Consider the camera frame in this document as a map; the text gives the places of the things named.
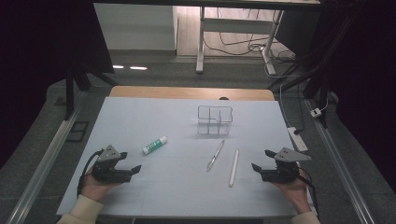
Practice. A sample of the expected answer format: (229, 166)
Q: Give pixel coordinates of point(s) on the white pen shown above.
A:
(233, 168)

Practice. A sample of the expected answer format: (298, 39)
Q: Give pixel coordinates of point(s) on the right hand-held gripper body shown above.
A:
(281, 174)

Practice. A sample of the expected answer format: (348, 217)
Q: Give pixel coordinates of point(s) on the clear plastic organizer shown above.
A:
(214, 123)

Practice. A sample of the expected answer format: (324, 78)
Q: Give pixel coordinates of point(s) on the black table grommet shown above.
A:
(223, 98)

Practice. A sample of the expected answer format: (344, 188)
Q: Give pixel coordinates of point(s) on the black plug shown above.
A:
(297, 132)

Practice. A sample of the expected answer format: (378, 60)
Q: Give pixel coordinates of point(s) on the white table mat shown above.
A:
(174, 186)

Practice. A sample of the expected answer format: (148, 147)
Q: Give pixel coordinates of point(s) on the black metal stand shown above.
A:
(314, 81)
(70, 93)

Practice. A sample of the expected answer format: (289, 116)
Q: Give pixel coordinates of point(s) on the black curtain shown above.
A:
(370, 77)
(37, 62)

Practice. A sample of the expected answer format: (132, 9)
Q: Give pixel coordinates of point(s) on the silver pen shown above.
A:
(215, 155)

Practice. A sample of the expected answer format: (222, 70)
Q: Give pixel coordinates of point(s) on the green and white glue stick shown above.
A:
(154, 145)

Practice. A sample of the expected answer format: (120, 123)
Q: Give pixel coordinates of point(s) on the aluminium rail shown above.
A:
(46, 165)
(339, 165)

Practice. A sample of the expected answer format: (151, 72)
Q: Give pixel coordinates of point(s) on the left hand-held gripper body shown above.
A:
(107, 172)

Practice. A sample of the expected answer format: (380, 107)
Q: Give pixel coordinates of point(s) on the white desk frame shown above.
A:
(236, 25)

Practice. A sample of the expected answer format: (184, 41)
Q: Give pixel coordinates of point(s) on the small white adapter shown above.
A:
(315, 112)

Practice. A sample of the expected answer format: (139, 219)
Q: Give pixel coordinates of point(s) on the person's right hand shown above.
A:
(294, 194)

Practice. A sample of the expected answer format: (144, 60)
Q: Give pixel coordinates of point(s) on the person's left hand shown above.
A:
(91, 188)

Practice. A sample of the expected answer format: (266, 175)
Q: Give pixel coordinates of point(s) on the white power strip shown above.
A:
(298, 140)

